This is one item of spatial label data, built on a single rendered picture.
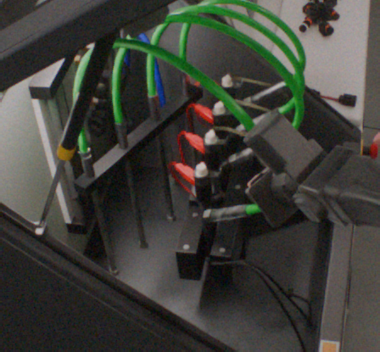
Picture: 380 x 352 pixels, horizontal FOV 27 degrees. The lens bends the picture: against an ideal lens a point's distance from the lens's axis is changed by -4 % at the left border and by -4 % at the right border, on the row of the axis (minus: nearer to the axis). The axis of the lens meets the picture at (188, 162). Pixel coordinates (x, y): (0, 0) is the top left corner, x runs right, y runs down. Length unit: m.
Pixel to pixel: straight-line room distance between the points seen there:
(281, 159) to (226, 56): 0.64
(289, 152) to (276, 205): 0.14
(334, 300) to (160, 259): 0.40
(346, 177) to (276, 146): 0.11
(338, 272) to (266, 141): 0.53
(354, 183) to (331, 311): 0.55
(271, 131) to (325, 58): 0.91
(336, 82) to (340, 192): 0.93
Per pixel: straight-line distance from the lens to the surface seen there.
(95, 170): 1.41
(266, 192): 1.05
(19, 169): 1.31
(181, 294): 1.54
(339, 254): 1.44
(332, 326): 1.34
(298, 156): 0.93
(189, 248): 1.42
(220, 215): 1.22
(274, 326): 1.48
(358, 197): 0.82
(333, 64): 1.81
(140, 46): 1.10
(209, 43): 1.55
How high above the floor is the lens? 2.04
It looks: 43 degrees down
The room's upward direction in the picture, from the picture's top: 7 degrees counter-clockwise
